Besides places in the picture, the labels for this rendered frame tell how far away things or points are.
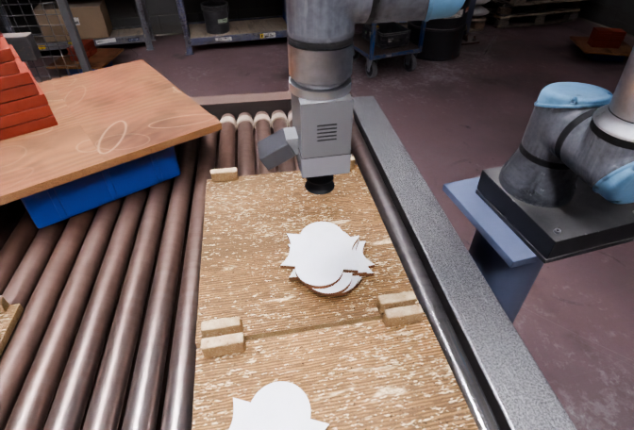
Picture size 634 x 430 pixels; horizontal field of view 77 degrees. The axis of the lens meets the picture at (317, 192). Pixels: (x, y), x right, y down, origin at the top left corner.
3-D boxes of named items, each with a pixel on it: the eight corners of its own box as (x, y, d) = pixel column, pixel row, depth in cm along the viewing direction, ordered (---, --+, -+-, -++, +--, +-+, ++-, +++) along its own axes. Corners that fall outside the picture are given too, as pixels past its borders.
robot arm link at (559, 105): (558, 129, 88) (585, 70, 79) (603, 164, 78) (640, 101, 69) (508, 135, 86) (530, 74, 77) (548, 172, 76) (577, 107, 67)
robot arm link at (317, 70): (291, 54, 42) (282, 30, 48) (293, 94, 45) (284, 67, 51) (361, 49, 43) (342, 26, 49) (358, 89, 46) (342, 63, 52)
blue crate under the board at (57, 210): (139, 124, 113) (128, 91, 107) (185, 175, 94) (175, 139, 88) (11, 163, 98) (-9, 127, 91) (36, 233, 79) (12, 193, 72)
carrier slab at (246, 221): (357, 169, 96) (358, 164, 95) (420, 314, 64) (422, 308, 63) (208, 184, 91) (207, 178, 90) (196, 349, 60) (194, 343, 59)
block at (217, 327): (242, 324, 61) (241, 314, 59) (243, 335, 60) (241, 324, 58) (203, 330, 60) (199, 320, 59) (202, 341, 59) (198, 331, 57)
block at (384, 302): (410, 300, 65) (413, 289, 63) (415, 309, 63) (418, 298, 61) (375, 305, 64) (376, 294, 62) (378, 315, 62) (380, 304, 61)
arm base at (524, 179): (544, 161, 95) (560, 124, 89) (589, 202, 84) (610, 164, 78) (486, 168, 93) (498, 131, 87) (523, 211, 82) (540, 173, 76)
